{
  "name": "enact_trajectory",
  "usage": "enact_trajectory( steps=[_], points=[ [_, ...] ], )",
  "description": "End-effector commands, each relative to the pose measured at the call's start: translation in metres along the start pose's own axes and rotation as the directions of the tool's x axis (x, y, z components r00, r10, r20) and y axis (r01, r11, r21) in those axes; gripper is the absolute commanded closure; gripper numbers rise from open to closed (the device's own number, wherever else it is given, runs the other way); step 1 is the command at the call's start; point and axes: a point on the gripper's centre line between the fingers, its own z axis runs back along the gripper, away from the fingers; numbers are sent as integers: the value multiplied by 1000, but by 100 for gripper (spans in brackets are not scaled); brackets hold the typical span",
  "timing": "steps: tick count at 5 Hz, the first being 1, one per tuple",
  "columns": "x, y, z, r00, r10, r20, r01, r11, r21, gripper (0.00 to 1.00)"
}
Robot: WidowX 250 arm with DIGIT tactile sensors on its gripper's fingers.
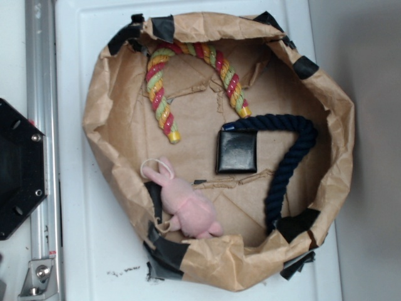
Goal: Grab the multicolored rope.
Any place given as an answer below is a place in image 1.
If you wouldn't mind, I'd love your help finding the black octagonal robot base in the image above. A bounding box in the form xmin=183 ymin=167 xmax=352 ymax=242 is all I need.
xmin=0 ymin=98 xmax=46 ymax=241

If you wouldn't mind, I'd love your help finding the brown paper bag bin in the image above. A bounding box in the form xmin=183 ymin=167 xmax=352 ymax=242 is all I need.
xmin=83 ymin=12 xmax=355 ymax=292

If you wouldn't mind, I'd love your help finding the black square taped block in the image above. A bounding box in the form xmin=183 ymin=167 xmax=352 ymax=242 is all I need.
xmin=216 ymin=130 xmax=257 ymax=174

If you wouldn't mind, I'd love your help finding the white tray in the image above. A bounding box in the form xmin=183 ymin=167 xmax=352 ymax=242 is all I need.
xmin=55 ymin=1 xmax=342 ymax=300

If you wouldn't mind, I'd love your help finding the metal corner bracket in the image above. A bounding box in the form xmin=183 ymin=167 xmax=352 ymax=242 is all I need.
xmin=18 ymin=258 xmax=58 ymax=300

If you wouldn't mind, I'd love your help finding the multicolored twisted rope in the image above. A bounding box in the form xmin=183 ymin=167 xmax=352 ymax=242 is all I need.
xmin=145 ymin=42 xmax=253 ymax=145

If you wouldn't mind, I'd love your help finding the aluminum extrusion rail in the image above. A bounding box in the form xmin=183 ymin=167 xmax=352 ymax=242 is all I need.
xmin=25 ymin=1 xmax=65 ymax=300

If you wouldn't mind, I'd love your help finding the navy blue twisted rope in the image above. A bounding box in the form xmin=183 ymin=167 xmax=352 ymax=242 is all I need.
xmin=221 ymin=114 xmax=318 ymax=235

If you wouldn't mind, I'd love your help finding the pink plush bunny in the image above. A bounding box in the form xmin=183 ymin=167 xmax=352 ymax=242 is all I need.
xmin=140 ymin=157 xmax=223 ymax=239

